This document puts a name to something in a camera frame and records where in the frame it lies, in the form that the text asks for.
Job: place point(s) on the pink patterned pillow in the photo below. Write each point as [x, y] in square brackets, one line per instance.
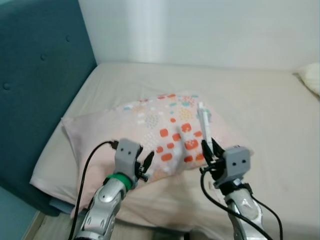
[145, 125]

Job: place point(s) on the beige bed mattress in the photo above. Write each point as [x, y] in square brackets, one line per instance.
[260, 110]

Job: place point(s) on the teal upholstered headboard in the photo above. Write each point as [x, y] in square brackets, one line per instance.
[40, 60]

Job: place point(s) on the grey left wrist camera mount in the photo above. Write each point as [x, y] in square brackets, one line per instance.
[127, 152]

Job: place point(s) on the white pen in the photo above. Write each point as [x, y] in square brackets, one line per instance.
[204, 122]

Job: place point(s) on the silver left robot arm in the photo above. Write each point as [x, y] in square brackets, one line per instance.
[102, 205]

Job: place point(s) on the cream cartoon print blanket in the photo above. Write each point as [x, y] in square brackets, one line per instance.
[312, 77]

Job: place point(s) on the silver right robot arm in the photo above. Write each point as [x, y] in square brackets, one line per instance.
[245, 215]

